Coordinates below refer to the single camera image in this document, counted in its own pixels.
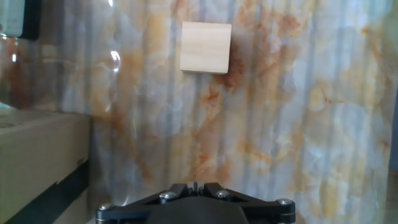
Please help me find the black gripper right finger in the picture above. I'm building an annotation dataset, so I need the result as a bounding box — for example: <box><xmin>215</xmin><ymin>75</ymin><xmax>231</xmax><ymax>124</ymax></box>
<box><xmin>198</xmin><ymin>182</ymin><xmax>297</xmax><ymax>224</ymax></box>

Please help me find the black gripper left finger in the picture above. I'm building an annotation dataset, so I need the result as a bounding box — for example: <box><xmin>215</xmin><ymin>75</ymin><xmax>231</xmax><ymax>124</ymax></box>
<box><xmin>95</xmin><ymin>182</ymin><xmax>197</xmax><ymax>224</ymax></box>

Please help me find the light wooden block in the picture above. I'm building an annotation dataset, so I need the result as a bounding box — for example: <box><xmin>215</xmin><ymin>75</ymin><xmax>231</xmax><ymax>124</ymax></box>
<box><xmin>179</xmin><ymin>21</ymin><xmax>233</xmax><ymax>75</ymax></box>

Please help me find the orange marble pattern mat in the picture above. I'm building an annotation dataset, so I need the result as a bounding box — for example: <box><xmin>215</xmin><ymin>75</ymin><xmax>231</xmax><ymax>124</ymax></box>
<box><xmin>0</xmin><ymin>0</ymin><xmax>398</xmax><ymax>224</ymax></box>

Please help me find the open cardboard box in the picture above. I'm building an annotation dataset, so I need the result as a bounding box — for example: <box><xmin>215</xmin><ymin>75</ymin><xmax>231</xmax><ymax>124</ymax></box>
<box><xmin>0</xmin><ymin>102</ymin><xmax>91</xmax><ymax>224</ymax></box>

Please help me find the red emergency stop button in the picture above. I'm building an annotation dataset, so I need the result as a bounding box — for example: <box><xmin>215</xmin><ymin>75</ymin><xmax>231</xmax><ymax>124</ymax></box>
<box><xmin>0</xmin><ymin>0</ymin><xmax>43</xmax><ymax>40</ymax></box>

